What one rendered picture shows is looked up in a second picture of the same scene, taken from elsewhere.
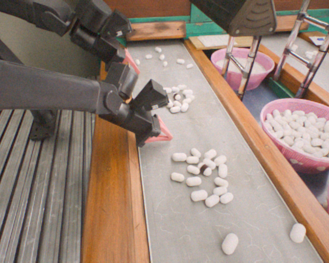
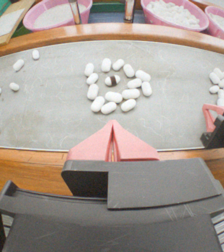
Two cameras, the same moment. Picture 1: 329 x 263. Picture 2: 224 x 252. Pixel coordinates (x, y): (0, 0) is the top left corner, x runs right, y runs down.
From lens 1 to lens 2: 0.63 m
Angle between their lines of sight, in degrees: 46
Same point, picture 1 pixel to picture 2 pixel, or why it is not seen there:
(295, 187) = not seen: outside the picture
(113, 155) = not seen: outside the picture
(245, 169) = (217, 62)
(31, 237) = not seen: outside the picture
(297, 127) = (168, 14)
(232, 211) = not seen: outside the picture
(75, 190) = not seen: hidden behind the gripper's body
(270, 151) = (208, 39)
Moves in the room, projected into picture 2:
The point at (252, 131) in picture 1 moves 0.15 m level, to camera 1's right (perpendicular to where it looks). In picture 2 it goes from (189, 36) to (182, 12)
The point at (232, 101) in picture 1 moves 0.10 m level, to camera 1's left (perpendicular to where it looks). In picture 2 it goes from (142, 29) to (140, 52)
